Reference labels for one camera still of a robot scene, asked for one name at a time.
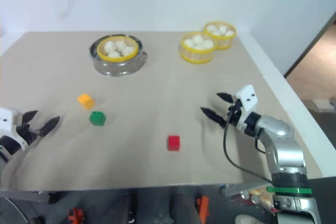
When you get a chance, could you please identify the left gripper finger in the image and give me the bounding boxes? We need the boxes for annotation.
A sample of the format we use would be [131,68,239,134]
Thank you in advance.
[22,110,39,126]
[39,115,61,138]

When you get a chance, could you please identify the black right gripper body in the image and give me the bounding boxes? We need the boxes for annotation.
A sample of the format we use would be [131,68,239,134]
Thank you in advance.
[222,99,244,129]

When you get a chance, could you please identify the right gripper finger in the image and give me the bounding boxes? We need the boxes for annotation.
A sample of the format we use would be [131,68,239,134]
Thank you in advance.
[216,92,235,103]
[200,106,227,127]

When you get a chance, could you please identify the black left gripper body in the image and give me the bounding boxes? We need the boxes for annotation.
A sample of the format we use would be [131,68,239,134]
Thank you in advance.
[16,123,45,146]

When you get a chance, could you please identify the orange cube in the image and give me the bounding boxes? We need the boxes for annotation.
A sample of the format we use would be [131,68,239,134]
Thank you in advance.
[77,93,95,109]

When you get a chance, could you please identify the green cube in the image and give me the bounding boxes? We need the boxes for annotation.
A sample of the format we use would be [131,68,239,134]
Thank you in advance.
[89,111,107,126]

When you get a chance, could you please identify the red cube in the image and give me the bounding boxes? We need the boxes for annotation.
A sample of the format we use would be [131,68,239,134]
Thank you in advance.
[167,135,181,152]

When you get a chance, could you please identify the yellow steamer basket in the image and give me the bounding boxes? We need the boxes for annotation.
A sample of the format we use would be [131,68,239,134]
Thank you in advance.
[203,21,237,50]
[97,37,140,62]
[178,31,216,65]

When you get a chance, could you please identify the colourful snack packets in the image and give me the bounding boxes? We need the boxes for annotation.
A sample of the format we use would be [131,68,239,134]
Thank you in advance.
[232,187,279,213]

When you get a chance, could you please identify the metal steamer pot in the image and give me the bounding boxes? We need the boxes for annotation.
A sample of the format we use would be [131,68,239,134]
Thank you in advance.
[89,34,148,77]

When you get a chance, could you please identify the orange and black clamp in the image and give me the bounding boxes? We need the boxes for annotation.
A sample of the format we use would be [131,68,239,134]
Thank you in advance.
[67,207,86,224]
[195,195,211,218]

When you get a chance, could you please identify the white shoe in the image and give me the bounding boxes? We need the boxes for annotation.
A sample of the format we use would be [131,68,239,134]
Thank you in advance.
[234,214,264,224]

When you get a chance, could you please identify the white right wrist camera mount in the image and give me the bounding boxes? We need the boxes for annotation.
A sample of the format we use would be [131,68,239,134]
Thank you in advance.
[235,84,258,130]

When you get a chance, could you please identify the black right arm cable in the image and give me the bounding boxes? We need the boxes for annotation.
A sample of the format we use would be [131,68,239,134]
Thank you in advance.
[223,105,274,184]

